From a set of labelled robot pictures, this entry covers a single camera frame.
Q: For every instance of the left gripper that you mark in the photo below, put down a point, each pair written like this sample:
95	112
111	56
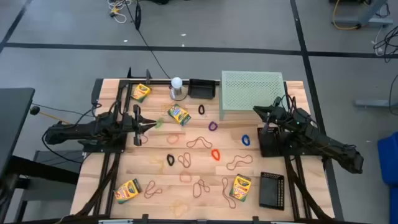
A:
136	124

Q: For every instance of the grey desk base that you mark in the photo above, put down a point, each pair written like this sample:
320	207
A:
46	189

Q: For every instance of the thin yellow rod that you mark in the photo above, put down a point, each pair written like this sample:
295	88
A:
54	117

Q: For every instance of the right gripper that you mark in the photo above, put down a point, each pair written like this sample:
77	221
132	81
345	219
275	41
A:
275	115

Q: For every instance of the grey desk leg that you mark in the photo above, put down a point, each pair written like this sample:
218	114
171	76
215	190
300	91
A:
367	21

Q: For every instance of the grey desk foot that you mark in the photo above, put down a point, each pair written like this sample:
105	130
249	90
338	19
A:
373	103

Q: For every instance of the black plastic tray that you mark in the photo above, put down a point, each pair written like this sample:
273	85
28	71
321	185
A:
202	89

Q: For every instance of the green perforated metal shelf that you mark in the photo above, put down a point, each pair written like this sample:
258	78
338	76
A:
248	90

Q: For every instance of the black desk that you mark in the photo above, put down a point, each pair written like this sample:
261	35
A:
14	118

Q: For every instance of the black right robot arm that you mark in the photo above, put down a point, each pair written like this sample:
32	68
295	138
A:
326	143

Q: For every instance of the white bulb brass lamp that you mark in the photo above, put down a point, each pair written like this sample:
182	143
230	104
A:
176	84

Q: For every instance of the blue plastic bin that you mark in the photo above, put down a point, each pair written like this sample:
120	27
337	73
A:
394	205
388	158

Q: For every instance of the black mesh basket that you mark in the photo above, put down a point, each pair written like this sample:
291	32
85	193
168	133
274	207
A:
271	191
268	146

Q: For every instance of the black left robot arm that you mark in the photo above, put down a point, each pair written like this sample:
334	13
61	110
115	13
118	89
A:
71	132

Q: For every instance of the black ball knob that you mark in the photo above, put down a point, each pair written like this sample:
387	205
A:
34	110

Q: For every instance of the silver aluminium rail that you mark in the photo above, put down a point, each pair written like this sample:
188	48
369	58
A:
115	221

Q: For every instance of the yellow green crayon box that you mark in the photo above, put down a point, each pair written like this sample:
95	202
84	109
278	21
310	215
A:
140	92
127	190
179	114
240	187

